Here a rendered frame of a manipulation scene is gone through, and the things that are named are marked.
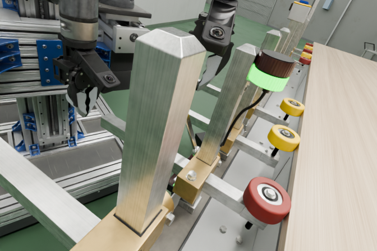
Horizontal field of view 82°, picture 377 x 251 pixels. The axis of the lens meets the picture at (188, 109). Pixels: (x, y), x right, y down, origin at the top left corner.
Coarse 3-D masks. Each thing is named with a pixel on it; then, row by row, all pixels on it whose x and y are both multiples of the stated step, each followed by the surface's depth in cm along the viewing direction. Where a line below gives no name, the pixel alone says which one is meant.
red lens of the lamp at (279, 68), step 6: (258, 54) 35; (264, 54) 33; (258, 60) 34; (264, 60) 33; (270, 60) 32; (276, 60) 32; (258, 66) 34; (264, 66) 33; (270, 66) 33; (276, 66) 32; (282, 66) 32; (288, 66) 32; (294, 66) 33; (270, 72) 33; (276, 72) 33; (282, 72) 33; (288, 72) 33
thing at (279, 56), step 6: (270, 54) 34; (276, 54) 35; (282, 54) 36; (282, 60) 32; (288, 60) 33; (294, 60) 34; (264, 72) 34; (246, 84) 37; (264, 90) 37; (258, 102) 39; (246, 108) 40; (240, 114) 41; (234, 120) 43; (228, 132) 44; (222, 144) 46
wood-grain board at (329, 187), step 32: (320, 64) 157; (352, 64) 192; (320, 96) 95; (352, 96) 108; (320, 128) 69; (352, 128) 75; (320, 160) 54; (352, 160) 57; (288, 192) 45; (320, 192) 44; (352, 192) 46; (288, 224) 36; (320, 224) 37; (352, 224) 39
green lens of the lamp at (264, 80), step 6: (252, 72) 36; (258, 72) 34; (252, 78) 35; (258, 78) 34; (264, 78) 34; (270, 78) 33; (276, 78) 33; (282, 78) 34; (288, 78) 34; (258, 84) 35; (264, 84) 34; (270, 84) 34; (276, 84) 34; (282, 84) 34; (270, 90) 34; (276, 90) 34; (282, 90) 36
